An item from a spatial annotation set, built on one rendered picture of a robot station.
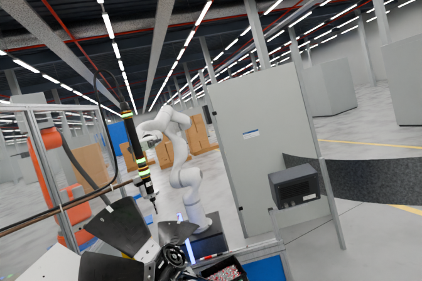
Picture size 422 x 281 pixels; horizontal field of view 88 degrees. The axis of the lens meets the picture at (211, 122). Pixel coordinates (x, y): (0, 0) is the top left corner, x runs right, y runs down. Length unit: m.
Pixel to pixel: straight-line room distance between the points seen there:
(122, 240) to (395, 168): 2.04
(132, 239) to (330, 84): 9.97
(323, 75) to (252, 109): 7.73
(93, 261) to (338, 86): 10.52
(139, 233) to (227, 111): 1.95
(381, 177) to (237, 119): 1.49
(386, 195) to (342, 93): 8.71
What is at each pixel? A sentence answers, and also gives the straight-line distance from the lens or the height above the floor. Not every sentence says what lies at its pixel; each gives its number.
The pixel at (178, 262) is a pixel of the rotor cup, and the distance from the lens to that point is 0.99.
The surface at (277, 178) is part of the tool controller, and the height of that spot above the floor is 1.24.
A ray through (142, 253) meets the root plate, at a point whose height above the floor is 1.25.
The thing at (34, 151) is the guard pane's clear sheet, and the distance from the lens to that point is 1.66.
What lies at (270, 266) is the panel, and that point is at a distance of 1.64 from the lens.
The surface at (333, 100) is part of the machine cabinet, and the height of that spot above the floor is 0.64.
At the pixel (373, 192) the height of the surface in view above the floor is 0.65.
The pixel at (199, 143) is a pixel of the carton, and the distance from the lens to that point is 9.11.
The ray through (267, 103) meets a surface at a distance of 2.81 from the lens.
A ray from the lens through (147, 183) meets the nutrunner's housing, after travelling 0.98.
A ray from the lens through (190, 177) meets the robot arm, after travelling 1.52.
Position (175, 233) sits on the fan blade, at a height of 1.19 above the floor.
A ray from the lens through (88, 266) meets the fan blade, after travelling 0.81.
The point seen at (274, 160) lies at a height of 0.88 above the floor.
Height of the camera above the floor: 1.74
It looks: 4 degrees down
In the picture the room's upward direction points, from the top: 16 degrees counter-clockwise
